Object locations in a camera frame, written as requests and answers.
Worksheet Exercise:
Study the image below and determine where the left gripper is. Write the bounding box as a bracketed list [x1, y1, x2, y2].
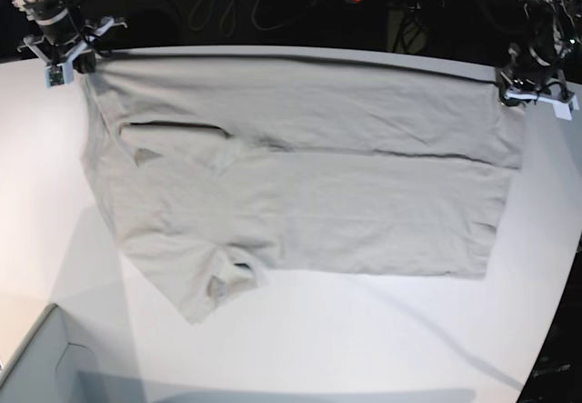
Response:
[496, 58, 573, 107]

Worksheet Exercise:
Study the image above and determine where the beige t-shirt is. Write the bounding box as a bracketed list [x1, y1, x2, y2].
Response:
[82, 57, 526, 323]

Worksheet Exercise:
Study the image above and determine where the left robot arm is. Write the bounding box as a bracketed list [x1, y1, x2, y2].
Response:
[497, 0, 581, 120]

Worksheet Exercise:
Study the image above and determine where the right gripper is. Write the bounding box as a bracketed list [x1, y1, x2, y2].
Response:
[17, 15, 127, 75]

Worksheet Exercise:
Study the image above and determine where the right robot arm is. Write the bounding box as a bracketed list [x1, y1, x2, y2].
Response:
[11, 0, 127, 87]

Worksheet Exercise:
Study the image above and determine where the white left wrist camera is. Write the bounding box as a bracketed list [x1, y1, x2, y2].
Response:
[553, 95, 579, 121]

